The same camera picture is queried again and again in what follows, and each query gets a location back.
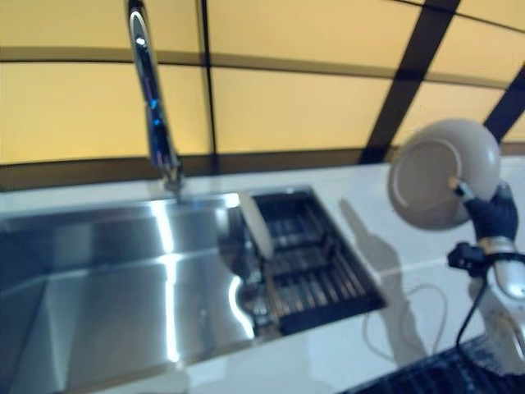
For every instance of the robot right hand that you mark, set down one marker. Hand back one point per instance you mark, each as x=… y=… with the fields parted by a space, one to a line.
x=494 y=217

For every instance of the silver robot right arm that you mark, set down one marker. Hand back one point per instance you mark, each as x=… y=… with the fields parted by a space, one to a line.
x=508 y=271

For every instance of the black dishwasher plate rack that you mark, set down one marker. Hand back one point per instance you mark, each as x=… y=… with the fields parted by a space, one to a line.
x=430 y=373

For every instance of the black sink drying rack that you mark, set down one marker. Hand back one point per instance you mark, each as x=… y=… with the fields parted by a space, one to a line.
x=311 y=283

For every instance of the chrome kitchen faucet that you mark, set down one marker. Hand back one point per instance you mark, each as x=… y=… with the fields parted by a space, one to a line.
x=153 y=102

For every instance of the stainless steel sink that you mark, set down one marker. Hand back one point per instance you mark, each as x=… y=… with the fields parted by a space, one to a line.
x=102 y=267

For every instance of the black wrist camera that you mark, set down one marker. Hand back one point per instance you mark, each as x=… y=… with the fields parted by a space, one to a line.
x=465 y=256

